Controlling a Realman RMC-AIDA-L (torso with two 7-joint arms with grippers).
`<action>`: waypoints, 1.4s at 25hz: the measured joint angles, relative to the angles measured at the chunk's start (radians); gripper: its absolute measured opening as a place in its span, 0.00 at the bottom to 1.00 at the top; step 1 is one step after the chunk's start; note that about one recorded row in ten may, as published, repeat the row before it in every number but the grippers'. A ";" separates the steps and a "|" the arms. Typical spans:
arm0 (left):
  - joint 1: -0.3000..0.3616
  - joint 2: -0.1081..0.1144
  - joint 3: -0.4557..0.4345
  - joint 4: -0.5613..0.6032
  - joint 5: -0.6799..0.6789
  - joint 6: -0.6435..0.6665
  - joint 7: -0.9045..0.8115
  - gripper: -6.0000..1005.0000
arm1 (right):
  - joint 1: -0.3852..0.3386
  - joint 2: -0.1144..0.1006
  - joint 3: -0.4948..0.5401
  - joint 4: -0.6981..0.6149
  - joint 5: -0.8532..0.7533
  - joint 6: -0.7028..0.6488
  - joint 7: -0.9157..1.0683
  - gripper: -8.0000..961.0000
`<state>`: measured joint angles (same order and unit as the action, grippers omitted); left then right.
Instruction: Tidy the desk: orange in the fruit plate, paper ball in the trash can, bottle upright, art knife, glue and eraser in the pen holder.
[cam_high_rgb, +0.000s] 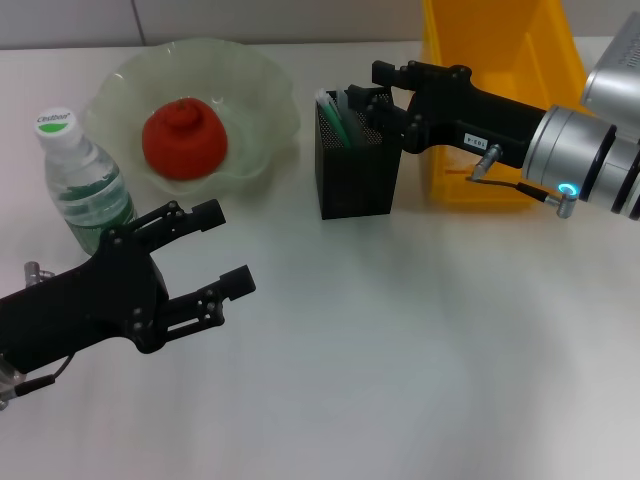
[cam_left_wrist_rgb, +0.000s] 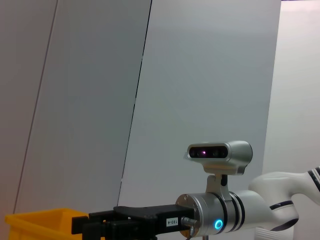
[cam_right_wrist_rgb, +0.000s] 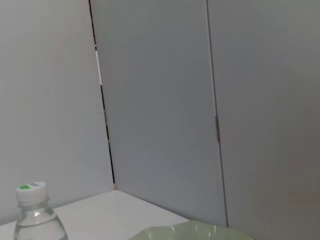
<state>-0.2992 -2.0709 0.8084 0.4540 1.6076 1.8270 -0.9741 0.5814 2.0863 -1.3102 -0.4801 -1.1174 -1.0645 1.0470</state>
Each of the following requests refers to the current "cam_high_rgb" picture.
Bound green glass fruit plate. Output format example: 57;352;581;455
82;38;301;204

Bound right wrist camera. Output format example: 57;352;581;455
579;9;640;132

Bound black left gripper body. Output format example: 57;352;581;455
0;227;170;374

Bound right arm wrist cable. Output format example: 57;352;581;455
464;143;581;220

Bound green pen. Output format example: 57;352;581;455
315;88;354;150

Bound arm wrist cable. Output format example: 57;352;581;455
464;143;581;220
0;259;77;410

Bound black mesh pen holder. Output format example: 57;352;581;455
314;86;404;220

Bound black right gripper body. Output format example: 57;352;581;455
402;63;547;170

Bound yellow plastic bin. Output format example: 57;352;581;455
417;0;591;211

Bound grey marker pen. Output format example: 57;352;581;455
335;89;369;149

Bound left arm wrist cable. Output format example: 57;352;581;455
0;259;77;410

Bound clear green-label water bottle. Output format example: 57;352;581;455
34;104;146;256

